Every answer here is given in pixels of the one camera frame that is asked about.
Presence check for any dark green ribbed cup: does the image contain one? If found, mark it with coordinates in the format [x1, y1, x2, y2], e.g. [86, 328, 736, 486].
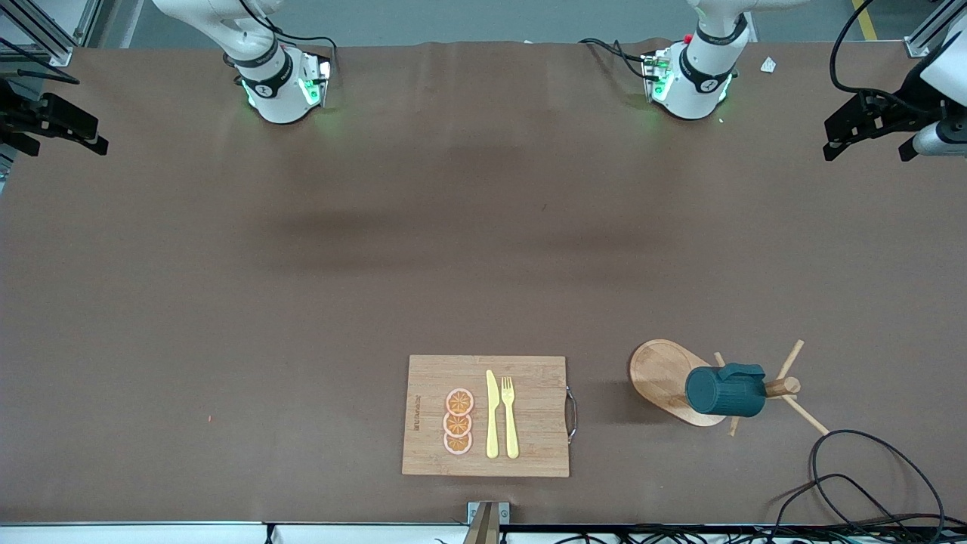
[685, 363, 768, 419]

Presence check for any wooden cup rack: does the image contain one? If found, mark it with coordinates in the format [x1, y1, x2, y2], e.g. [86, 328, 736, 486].
[629, 338, 830, 437]

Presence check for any bamboo cutting board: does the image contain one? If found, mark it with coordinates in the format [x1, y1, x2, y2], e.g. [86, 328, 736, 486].
[402, 355, 579, 478]

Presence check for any yellow plastic fork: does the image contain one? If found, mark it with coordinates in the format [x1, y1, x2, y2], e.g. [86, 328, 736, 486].
[501, 376, 521, 460]

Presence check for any yellow plastic knife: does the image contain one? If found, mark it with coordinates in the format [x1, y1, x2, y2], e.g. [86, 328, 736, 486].
[485, 369, 501, 459]

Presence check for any aluminium frame profile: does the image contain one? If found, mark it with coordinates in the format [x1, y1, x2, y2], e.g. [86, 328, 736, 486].
[905, 0, 967, 59]
[0, 0, 76, 67]

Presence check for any black right arm base cable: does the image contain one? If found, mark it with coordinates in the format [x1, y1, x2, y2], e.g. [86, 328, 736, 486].
[240, 0, 338, 76]

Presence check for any black arm base cable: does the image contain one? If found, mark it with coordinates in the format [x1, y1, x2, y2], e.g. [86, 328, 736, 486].
[240, 0, 338, 76]
[578, 38, 655, 81]

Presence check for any black left arm base cable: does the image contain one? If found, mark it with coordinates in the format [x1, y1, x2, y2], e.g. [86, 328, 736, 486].
[578, 38, 655, 81]

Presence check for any black looped table cable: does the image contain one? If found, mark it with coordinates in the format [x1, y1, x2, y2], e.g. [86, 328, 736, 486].
[771, 429, 947, 530]

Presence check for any white table edge rail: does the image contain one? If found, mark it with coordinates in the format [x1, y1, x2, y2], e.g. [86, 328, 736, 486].
[0, 521, 967, 544]

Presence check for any metal edge bracket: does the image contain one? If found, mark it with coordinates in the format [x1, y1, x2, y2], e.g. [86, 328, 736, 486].
[462, 501, 511, 544]

